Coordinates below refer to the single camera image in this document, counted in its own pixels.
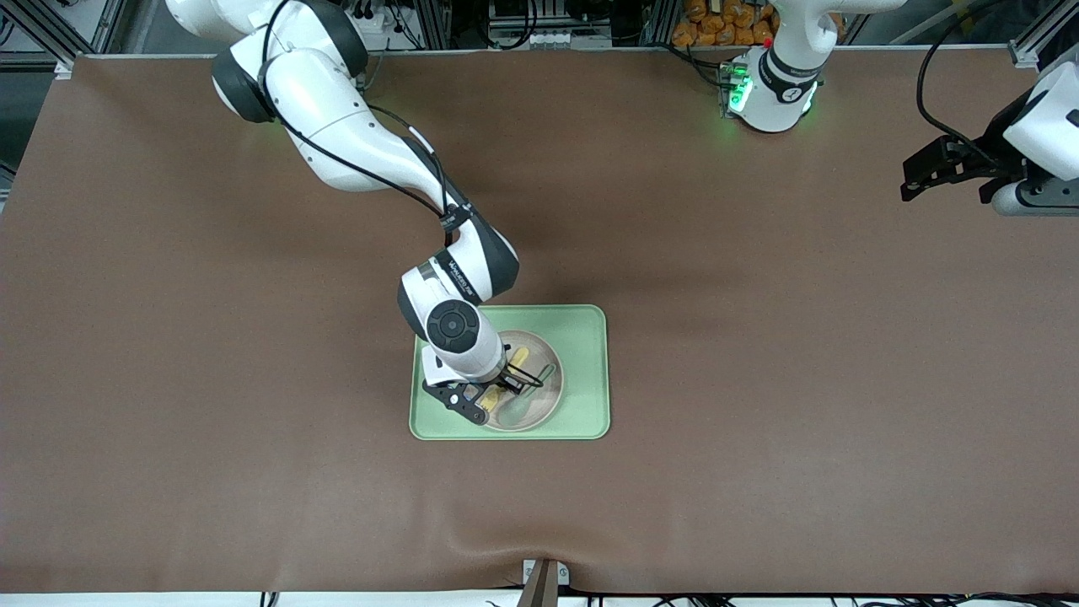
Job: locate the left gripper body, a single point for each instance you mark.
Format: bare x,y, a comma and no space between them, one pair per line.
992,148

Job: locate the pale green plastic spoon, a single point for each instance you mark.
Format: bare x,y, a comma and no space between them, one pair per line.
546,373

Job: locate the yellow plastic fork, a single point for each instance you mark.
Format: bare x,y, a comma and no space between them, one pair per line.
520,352

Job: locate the round beige plate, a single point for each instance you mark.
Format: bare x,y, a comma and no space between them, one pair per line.
544,409

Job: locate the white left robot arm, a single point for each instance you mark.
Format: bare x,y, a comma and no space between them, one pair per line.
771,93

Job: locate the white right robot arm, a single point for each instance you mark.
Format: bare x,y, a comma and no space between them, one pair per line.
337,118

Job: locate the light green rectangular tray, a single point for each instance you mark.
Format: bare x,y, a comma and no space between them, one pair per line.
582,379

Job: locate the brown table cover mat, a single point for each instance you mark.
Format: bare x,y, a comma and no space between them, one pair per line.
253,379

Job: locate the bag of orange snacks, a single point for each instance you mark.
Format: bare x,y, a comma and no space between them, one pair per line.
725,25

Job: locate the white socket strip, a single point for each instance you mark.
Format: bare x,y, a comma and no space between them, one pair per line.
523,38

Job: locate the white power strip with plugs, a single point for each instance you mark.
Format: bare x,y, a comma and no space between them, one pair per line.
379,21

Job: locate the aluminium frame post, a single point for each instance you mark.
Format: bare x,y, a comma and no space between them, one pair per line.
1033,42
430,21
657,21
46,34

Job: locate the metal clamp bracket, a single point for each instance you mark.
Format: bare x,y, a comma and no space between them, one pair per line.
544,582

